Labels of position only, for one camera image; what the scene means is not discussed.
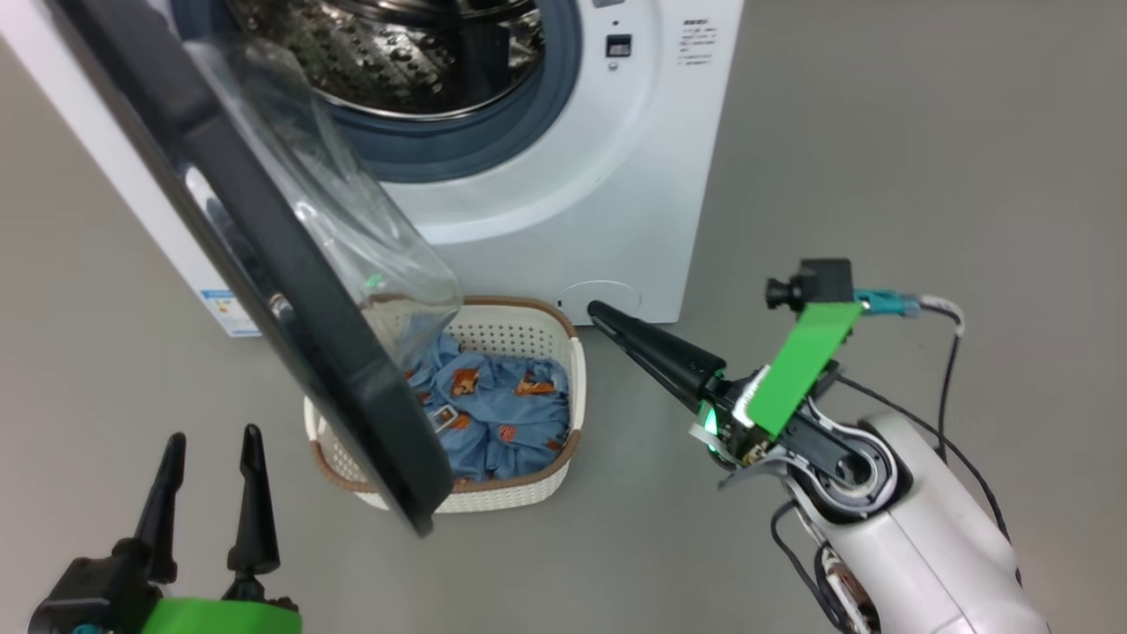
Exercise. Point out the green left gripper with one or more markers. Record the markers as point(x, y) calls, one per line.
point(220, 618)

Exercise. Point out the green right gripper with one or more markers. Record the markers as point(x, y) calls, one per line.
point(801, 361)

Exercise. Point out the blue bear-print pajama top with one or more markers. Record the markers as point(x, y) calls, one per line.
point(511, 423)

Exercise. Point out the black glass washing machine door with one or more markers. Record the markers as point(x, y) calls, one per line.
point(290, 291)

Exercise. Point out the cream perforated laundry basket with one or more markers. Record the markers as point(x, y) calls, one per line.
point(528, 330)

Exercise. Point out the white front-load washing machine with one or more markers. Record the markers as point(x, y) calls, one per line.
point(572, 176)

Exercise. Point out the black door lock socket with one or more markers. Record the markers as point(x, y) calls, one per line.
point(619, 46)

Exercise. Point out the round white filter cover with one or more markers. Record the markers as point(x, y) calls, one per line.
point(607, 295)

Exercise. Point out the blue energy label sticker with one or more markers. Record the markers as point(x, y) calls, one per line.
point(231, 315)

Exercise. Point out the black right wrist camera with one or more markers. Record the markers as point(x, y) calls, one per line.
point(823, 282)

